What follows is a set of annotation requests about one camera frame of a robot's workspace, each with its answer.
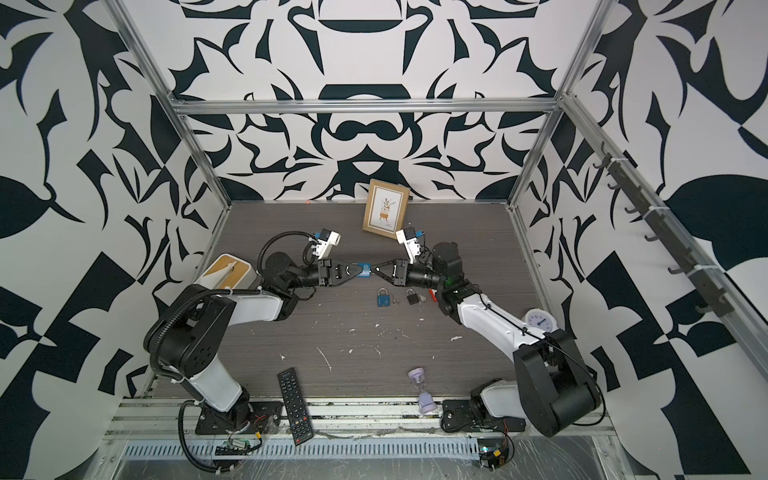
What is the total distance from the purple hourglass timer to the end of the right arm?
269mm

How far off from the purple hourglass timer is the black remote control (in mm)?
278

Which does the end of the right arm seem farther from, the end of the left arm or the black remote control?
the black remote control

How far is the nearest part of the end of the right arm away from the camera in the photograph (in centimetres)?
70

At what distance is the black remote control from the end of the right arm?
367 millimetres

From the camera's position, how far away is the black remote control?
0.73 metres

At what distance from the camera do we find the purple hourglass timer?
754 millimetres
